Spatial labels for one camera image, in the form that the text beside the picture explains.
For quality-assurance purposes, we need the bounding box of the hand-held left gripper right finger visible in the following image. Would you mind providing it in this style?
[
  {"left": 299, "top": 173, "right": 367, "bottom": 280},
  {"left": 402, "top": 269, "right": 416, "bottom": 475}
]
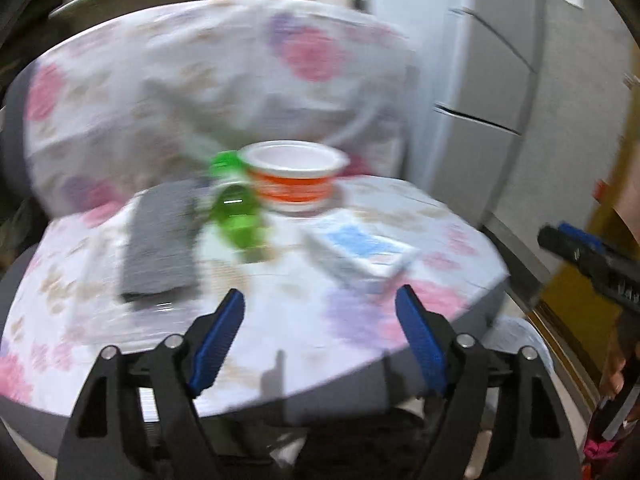
[{"left": 395, "top": 284, "right": 584, "bottom": 480}]

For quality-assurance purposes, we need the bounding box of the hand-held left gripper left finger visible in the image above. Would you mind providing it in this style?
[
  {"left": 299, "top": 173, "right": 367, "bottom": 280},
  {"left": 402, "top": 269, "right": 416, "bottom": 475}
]
[{"left": 56, "top": 288, "right": 247, "bottom": 480}]

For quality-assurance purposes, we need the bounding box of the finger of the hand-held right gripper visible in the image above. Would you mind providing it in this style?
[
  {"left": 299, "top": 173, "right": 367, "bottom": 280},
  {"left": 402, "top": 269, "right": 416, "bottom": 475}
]
[{"left": 537, "top": 222, "right": 640, "bottom": 311}]

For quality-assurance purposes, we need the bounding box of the grey and white dishcloth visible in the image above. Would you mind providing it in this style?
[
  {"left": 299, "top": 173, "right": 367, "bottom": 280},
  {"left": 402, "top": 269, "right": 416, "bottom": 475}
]
[{"left": 119, "top": 180, "right": 202, "bottom": 304}]

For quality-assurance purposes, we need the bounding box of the yellow door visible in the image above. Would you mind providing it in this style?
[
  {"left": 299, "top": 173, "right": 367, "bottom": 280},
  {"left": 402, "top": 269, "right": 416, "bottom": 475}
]
[{"left": 530, "top": 110, "right": 640, "bottom": 401}]

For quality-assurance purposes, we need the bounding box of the blue and white milk carton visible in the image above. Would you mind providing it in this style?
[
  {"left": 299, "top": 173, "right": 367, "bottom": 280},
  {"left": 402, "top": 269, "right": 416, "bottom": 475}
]
[{"left": 302, "top": 212, "right": 421, "bottom": 294}]

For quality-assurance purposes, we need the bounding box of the green plastic bottle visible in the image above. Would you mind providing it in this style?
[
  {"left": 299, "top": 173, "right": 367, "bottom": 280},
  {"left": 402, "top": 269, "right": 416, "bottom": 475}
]
[{"left": 207, "top": 150, "right": 267, "bottom": 262}]

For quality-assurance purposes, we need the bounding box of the white and orange noodle bowl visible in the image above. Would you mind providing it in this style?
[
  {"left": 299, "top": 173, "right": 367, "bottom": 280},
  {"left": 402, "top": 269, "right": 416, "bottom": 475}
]
[{"left": 239, "top": 141, "right": 351, "bottom": 217}]

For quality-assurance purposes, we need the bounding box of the pink garment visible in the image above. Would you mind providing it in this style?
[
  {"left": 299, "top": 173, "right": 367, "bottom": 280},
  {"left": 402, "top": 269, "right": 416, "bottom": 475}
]
[{"left": 582, "top": 435, "right": 626, "bottom": 480}]

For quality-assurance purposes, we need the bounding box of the grey refrigerator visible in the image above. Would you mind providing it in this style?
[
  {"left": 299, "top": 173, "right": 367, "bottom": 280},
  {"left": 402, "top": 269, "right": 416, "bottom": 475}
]
[{"left": 370, "top": 0, "right": 547, "bottom": 222}]

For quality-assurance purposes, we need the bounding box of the chair with floral cover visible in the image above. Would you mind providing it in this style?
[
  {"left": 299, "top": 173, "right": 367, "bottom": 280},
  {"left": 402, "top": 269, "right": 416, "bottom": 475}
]
[{"left": 0, "top": 0, "right": 509, "bottom": 407}]

